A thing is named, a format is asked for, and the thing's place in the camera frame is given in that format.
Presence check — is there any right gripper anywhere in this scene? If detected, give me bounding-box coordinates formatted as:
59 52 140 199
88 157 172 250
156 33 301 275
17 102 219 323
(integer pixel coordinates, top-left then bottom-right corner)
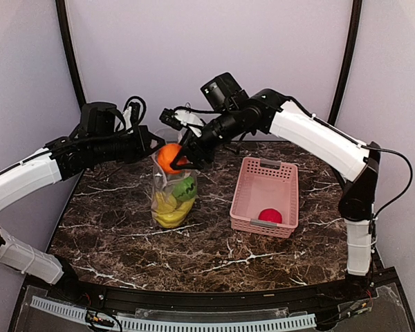
170 107 243 169

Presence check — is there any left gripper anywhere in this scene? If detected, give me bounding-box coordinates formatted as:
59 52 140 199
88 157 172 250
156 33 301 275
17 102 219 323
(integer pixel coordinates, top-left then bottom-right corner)
91 124 166 163

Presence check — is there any orange fruit toy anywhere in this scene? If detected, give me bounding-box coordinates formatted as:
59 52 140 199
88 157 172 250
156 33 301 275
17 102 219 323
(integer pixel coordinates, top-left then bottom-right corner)
157 143 183 175

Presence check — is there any green watermelon toy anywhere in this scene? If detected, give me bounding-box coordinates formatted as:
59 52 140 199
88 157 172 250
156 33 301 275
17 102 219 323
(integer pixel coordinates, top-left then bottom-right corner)
172 176 197 202

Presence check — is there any clear polka dot zip bag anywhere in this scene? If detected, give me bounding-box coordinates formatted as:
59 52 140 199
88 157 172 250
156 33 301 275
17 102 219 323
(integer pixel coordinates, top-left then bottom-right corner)
150 128 199 228

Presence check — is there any yellow pear toy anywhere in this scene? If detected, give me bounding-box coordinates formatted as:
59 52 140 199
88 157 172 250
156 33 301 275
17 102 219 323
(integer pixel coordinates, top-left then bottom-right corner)
152 192 180 228

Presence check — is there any yellow banana toy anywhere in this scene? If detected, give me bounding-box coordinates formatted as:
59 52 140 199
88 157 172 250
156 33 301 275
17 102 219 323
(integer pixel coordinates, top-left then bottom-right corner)
156 199 195 228

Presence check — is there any pink perforated plastic basket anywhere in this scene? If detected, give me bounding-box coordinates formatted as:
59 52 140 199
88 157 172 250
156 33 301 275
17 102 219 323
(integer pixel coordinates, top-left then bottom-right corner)
230 157 299 239

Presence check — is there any red apple toy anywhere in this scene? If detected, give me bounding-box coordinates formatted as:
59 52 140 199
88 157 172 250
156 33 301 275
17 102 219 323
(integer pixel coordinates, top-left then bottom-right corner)
258 208 283 223

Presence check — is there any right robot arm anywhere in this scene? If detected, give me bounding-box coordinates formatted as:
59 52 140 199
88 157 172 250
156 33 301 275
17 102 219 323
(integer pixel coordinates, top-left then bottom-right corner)
160 73 380 300

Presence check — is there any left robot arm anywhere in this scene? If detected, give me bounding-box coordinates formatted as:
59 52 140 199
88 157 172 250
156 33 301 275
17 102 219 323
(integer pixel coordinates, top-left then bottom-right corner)
0 97 165 302

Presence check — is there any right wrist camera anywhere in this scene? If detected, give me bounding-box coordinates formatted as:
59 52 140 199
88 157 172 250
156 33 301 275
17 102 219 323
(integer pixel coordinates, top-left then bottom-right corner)
158 107 205 131

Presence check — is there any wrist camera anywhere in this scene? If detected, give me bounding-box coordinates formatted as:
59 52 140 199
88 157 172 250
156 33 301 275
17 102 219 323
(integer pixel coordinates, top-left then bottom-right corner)
158 107 205 131
123 99 142 129

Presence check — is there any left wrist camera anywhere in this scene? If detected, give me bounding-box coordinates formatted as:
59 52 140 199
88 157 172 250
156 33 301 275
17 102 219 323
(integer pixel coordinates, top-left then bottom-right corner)
123 99 142 129

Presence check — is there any black cable on left wrist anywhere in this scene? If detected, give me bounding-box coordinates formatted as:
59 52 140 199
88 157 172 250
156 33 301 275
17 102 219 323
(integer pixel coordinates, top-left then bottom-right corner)
124 95 148 131

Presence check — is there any left black frame post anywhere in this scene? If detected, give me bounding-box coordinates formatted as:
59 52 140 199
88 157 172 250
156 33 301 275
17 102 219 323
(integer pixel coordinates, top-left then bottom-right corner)
55 0 86 109

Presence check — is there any black frame post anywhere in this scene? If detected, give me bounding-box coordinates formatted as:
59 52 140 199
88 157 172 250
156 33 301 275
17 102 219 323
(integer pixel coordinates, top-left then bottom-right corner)
327 0 362 125
55 0 86 109

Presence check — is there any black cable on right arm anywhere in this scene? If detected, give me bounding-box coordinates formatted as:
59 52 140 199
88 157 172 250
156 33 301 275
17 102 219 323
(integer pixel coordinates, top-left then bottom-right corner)
365 147 414 232

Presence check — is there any white slotted cable duct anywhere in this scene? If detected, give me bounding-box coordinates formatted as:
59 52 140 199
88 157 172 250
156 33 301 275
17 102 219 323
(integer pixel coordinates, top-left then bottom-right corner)
30 295 316 331

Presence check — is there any black front rail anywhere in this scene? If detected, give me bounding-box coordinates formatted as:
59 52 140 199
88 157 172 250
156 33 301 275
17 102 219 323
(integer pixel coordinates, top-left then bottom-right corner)
44 263 378 313

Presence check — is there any right black frame post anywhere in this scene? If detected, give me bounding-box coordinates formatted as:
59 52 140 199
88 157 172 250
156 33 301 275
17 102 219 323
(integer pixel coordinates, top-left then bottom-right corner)
327 0 362 125

